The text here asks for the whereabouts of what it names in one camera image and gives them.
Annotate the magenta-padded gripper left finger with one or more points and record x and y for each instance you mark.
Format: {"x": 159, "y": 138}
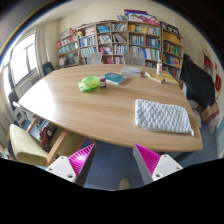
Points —
{"x": 63, "y": 168}

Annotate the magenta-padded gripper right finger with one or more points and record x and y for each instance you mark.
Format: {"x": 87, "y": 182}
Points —
{"x": 163, "y": 166}

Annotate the white waffle towel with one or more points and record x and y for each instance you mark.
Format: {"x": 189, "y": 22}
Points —
{"x": 161, "y": 116}

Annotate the dark red bag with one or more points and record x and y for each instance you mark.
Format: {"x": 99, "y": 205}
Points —
{"x": 46, "y": 137}

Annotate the olive green upholstered chair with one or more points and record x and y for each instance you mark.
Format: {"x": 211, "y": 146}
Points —
{"x": 25, "y": 145}

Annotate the cardboard box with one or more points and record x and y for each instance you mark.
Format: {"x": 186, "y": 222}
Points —
{"x": 210, "y": 114}

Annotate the green plastic bag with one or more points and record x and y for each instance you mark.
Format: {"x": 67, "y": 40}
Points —
{"x": 88, "y": 83}

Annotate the white radiator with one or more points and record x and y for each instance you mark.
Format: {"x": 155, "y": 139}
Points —
{"x": 28, "y": 86}

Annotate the thin yellow book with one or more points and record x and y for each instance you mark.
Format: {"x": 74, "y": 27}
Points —
{"x": 154, "y": 77}

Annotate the black cloth cover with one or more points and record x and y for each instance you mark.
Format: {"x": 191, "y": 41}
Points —
{"x": 198, "y": 81}

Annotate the clear plastic bottle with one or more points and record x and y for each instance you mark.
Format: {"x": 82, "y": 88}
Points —
{"x": 159, "y": 68}

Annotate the teal book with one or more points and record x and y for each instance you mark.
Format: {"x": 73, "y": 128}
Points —
{"x": 115, "y": 78}

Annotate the stack of grey books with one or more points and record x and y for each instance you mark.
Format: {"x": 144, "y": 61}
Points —
{"x": 131, "y": 71}

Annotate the black office chair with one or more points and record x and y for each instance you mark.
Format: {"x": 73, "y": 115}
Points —
{"x": 48, "y": 68}

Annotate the grey mesh chair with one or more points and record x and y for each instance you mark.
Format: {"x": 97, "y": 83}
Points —
{"x": 134, "y": 59}
{"x": 94, "y": 58}

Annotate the wooden bookshelf unit with books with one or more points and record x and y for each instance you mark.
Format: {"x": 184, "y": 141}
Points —
{"x": 136, "y": 40}

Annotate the red wall poster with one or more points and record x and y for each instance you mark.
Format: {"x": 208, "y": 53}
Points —
{"x": 218, "y": 82}

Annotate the small wall shelf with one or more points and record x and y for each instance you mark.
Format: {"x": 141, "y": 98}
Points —
{"x": 207, "y": 64}

